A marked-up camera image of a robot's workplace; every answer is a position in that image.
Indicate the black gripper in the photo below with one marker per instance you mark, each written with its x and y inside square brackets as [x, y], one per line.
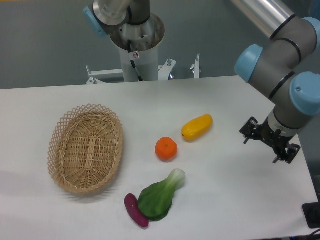
[285, 151]

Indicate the green bok choy vegetable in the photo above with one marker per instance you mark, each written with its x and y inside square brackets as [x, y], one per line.
[156, 200]

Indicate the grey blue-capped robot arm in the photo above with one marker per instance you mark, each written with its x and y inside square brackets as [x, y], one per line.
[270, 71]

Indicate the yellow mango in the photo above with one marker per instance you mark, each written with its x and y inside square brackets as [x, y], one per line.
[197, 127]

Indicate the black device at table edge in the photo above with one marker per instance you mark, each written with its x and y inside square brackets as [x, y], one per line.
[312, 214]

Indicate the orange tangerine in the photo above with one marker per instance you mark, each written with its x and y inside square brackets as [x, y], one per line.
[166, 149]

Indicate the purple eggplant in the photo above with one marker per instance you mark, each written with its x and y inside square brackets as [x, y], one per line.
[131, 205]

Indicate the woven wicker basket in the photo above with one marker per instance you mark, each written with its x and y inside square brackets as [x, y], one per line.
[85, 149]

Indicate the white table clamp bracket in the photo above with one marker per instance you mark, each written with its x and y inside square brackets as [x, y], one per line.
[195, 68]

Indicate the white metal base bracket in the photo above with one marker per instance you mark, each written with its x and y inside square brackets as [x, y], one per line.
[116, 75]

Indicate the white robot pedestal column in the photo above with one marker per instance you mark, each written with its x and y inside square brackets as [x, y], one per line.
[138, 47]

